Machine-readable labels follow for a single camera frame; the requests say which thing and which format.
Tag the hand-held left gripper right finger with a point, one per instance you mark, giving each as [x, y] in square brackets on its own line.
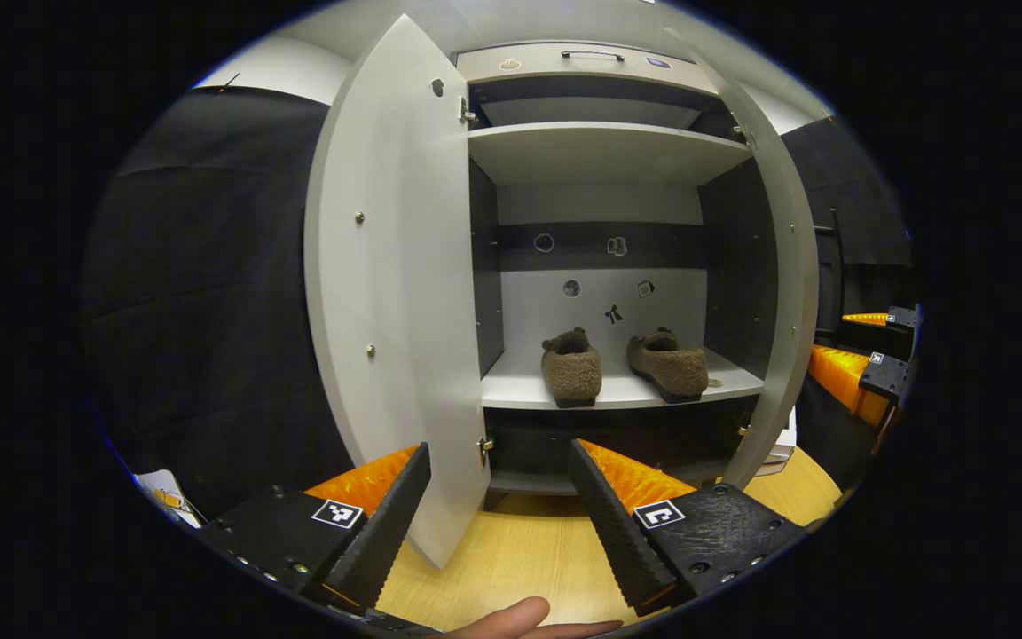
[613, 532]

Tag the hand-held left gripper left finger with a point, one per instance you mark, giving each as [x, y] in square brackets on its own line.
[378, 532]

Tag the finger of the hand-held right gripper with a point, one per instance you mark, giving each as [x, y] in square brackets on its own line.
[901, 319]
[885, 377]

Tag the white shoe cabinet door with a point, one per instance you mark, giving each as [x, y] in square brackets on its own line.
[396, 311]
[790, 293]

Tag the brown fuzzy shoe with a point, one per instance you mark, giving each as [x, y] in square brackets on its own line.
[571, 373]
[671, 368]

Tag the white shoe cabinet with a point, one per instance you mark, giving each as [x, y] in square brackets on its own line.
[600, 155]

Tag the white printed card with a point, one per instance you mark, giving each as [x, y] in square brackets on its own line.
[786, 435]

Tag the black backdrop cloth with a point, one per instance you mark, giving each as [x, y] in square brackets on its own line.
[209, 311]
[866, 204]

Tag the white desk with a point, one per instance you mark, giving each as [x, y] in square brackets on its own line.
[165, 493]

